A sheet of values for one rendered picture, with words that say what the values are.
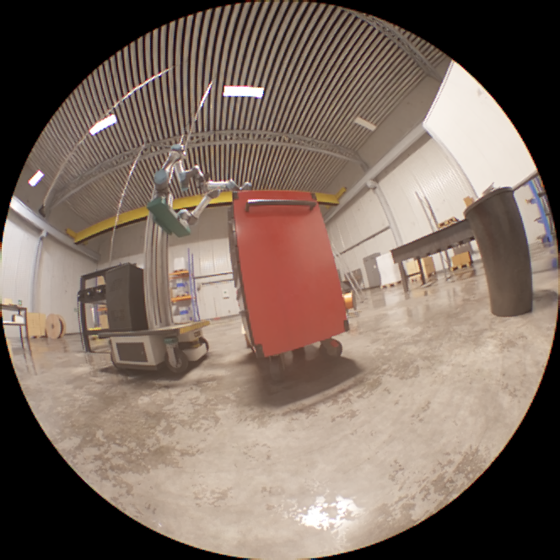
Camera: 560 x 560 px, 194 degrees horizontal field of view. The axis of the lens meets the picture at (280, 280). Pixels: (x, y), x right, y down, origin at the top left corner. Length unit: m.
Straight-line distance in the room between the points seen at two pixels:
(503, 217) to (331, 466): 1.16
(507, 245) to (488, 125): 1.32
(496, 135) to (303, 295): 2.20
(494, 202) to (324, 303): 1.08
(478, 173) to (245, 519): 2.40
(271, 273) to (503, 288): 1.24
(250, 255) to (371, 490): 0.82
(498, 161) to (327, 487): 2.21
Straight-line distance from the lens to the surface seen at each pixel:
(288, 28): 8.35
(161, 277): 1.67
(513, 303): 1.15
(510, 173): 2.02
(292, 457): 0.46
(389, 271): 7.20
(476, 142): 2.18
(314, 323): 0.75
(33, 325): 9.78
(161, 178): 1.49
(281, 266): 0.72
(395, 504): 0.40
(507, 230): 1.10
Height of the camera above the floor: 0.37
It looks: 8 degrees up
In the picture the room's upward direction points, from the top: 11 degrees counter-clockwise
